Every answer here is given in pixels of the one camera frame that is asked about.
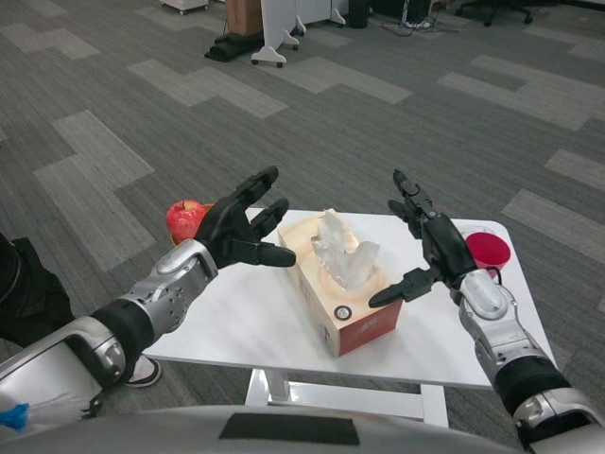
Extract white wheeled cabinet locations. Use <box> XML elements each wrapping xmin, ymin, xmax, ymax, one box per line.
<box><xmin>159</xmin><ymin>0</ymin><xmax>210</xmax><ymax>15</ymax></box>

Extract white and brown sneaker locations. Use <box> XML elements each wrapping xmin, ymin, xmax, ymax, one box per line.
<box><xmin>123</xmin><ymin>355</ymin><xmax>163</xmax><ymax>389</ymax></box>

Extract white tissue sheet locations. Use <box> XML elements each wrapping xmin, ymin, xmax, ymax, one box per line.
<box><xmin>310</xmin><ymin>207</ymin><xmax>382</xmax><ymax>290</ymax></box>

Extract red plastic cup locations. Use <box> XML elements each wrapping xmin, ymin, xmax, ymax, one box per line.
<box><xmin>465</xmin><ymin>231</ymin><xmax>513</xmax><ymax>280</ymax></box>

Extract black waste bin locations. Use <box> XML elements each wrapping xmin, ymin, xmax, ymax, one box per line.
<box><xmin>347</xmin><ymin>0</ymin><xmax>372</xmax><ymax>29</ymax></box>

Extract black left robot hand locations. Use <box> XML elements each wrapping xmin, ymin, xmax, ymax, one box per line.
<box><xmin>193</xmin><ymin>165</ymin><xmax>298</xmax><ymax>271</ymax></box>

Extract silver robot chest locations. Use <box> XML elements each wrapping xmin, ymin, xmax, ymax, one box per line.
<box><xmin>0</xmin><ymin>404</ymin><xmax>526</xmax><ymax>454</ymax></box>

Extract brown wooden cabinet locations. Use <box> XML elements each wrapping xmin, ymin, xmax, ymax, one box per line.
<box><xmin>224</xmin><ymin>0</ymin><xmax>265</xmax><ymax>36</ymax></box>

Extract wood-print tissue box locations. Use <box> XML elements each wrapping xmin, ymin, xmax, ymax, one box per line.
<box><xmin>276</xmin><ymin>211</ymin><xmax>404</xmax><ymax>358</ymax></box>

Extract black bag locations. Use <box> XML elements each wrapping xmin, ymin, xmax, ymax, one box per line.
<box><xmin>203</xmin><ymin>31</ymin><xmax>265</xmax><ymax>61</ymax></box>

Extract white table frame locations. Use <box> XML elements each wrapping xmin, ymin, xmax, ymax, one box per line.
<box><xmin>244</xmin><ymin>368</ymin><xmax>449</xmax><ymax>427</ymax></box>

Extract white wheeled partition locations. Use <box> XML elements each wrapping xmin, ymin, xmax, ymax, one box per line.
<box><xmin>295</xmin><ymin>0</ymin><xmax>349</xmax><ymax>37</ymax></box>
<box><xmin>250</xmin><ymin>0</ymin><xmax>308</xmax><ymax>68</ymax></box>

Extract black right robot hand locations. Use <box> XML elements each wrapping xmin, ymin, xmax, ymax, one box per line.
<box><xmin>367</xmin><ymin>168</ymin><xmax>476</xmax><ymax>307</ymax></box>

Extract black trousers of person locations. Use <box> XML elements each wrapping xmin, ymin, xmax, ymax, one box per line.
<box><xmin>0</xmin><ymin>231</ymin><xmax>77</xmax><ymax>349</ymax></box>

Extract black office chair base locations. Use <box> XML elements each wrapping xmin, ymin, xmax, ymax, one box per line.
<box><xmin>456</xmin><ymin>0</ymin><xmax>535</xmax><ymax>27</ymax></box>

